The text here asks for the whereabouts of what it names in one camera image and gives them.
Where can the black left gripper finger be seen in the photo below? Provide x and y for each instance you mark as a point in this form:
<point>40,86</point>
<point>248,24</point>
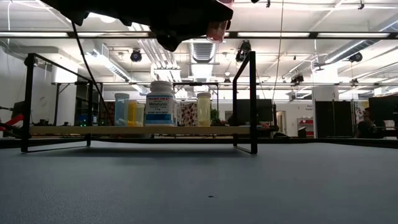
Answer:
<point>213,14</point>

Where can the pink pill vial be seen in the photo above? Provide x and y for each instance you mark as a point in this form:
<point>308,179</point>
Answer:
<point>216,32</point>

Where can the white melatonin bottle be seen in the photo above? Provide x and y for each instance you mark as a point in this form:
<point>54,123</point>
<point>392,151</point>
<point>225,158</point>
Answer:
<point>160,109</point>

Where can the pale green-yellow pill vial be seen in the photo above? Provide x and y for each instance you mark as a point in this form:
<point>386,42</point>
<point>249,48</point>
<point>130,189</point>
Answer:
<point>204,112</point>

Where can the amber pill vial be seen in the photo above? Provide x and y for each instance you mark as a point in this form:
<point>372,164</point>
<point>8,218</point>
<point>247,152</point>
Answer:
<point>132,115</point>

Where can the light blue pill vial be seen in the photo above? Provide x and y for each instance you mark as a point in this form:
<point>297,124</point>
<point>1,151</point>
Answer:
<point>121,112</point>

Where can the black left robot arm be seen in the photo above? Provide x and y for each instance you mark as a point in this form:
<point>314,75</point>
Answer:
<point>109,9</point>

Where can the white brown patterned cloth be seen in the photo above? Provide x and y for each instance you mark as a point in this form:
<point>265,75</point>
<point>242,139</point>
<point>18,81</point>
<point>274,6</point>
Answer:
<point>188,115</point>

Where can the small green background plant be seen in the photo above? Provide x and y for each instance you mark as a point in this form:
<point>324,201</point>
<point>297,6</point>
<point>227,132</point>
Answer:
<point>215,116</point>

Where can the black monitor screen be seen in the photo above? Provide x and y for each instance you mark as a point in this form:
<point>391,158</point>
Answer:
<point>264,110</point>

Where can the dark brown patterned cloth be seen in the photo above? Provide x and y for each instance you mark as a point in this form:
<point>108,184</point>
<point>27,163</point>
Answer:
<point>107,115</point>

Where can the black shelving unit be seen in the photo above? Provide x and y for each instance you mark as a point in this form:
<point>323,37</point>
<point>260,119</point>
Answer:
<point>82,102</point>

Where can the white pillar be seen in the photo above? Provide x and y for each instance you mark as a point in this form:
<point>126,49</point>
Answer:
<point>325,90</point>

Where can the red white storage rack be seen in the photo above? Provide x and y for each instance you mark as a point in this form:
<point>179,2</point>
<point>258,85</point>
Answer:
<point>306,127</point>

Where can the large black panel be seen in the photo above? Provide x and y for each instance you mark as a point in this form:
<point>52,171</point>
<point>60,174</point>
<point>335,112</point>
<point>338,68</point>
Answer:
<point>385,107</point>
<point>334,118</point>

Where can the blue table mat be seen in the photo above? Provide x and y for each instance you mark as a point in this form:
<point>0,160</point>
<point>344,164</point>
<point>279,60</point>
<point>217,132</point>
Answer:
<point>155,186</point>

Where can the red bar object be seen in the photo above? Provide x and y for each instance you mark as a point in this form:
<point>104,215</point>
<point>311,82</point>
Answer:
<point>14,119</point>

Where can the person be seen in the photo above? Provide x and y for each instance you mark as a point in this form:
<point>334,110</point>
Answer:
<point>367,126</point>

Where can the silver ceiling duct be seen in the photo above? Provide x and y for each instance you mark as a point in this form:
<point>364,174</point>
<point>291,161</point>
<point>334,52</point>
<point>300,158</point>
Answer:
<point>203,53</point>
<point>348,51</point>

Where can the black ceiling camera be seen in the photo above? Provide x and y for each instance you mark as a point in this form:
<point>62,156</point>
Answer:
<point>244,49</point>
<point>355,57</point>
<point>136,55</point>
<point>297,77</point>

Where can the black background frame stand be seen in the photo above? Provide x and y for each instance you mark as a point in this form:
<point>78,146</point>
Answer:
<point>196,84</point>

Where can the black horizontal frame beam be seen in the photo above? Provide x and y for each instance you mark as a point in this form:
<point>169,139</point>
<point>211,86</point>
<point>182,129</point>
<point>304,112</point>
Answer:
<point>313,35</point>

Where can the wooden shelf black metal frame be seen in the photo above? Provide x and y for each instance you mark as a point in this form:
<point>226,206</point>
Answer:
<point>202,130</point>

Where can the black table frame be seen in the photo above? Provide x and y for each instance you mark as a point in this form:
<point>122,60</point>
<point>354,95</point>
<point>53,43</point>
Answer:
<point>155,140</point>

